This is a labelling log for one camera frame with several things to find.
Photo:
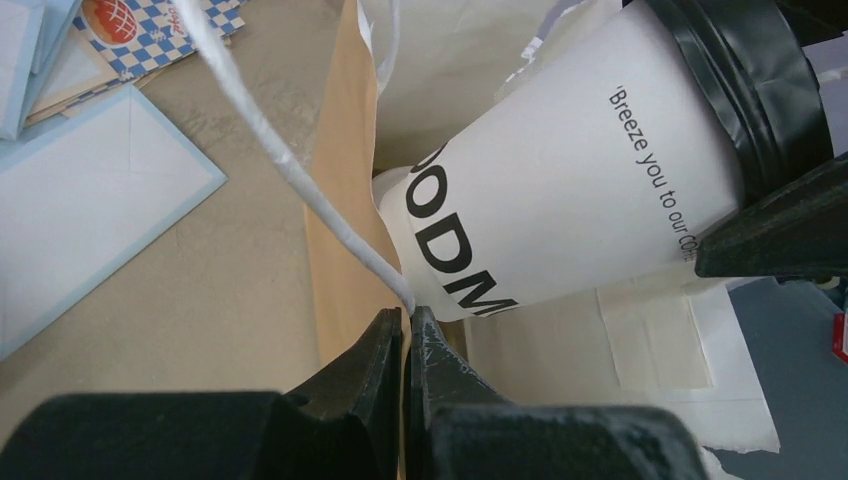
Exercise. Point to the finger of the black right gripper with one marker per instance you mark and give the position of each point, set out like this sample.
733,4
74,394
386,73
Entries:
799,231

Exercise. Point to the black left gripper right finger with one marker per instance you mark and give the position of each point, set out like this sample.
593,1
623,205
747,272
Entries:
458,427

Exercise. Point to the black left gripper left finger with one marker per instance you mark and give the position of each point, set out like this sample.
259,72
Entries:
341,423

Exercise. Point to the kraft brown paper bag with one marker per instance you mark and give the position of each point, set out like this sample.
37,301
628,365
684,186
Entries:
558,352

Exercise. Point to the black lid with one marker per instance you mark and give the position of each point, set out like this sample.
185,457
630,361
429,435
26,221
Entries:
746,60

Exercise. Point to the white printed coffee cup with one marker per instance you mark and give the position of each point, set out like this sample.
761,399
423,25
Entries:
608,164

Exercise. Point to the light blue paper bag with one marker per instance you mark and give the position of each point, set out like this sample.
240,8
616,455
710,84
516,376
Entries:
82,198

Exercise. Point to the checkered blue white bag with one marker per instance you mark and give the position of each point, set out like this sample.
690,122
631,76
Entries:
135,37

